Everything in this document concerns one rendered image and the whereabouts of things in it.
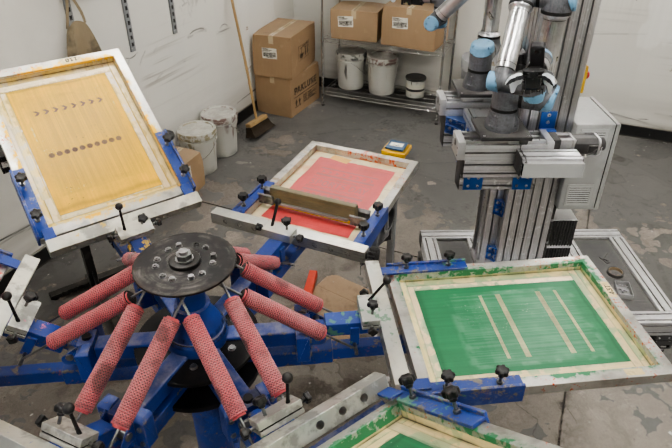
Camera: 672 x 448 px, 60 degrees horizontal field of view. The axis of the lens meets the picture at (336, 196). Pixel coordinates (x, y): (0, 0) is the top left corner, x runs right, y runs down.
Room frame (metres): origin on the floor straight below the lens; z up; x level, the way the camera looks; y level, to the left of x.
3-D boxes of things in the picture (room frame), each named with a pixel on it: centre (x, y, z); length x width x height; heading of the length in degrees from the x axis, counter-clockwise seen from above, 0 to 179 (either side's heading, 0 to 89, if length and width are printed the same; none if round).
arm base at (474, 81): (2.88, -0.73, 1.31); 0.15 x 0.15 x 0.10
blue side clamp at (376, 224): (1.99, -0.14, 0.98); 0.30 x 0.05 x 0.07; 156
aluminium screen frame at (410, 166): (2.32, 0.02, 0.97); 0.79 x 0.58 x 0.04; 156
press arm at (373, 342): (1.42, -0.18, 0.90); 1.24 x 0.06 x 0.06; 96
